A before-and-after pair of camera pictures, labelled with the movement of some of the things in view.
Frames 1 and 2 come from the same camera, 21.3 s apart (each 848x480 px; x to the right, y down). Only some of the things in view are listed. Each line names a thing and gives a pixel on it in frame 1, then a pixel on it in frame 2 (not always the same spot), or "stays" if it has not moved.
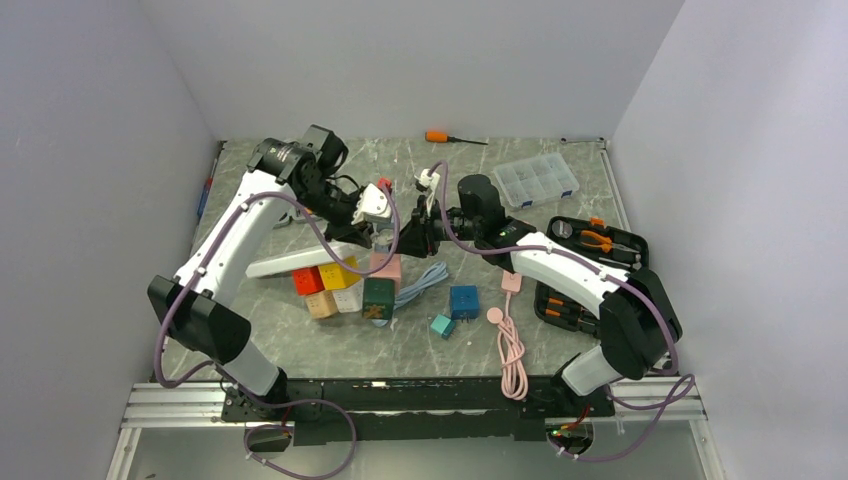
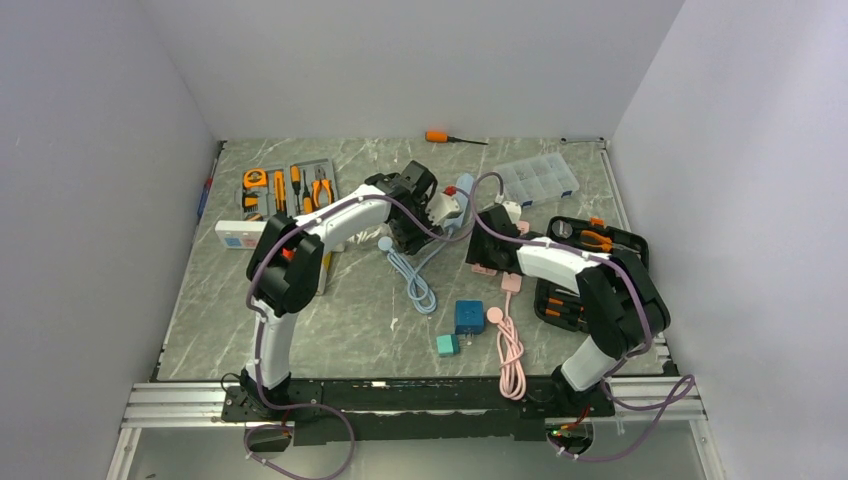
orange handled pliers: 604,243 stays
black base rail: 414,409 stays
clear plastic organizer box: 534,180 stays
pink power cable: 511,352 stays
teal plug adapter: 443,325 -> 448,344
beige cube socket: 322,304 -> 325,265
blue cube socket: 464,302 -> 469,317
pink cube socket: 392,270 -> 477,268
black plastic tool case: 621,247 stays
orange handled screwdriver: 442,137 stays
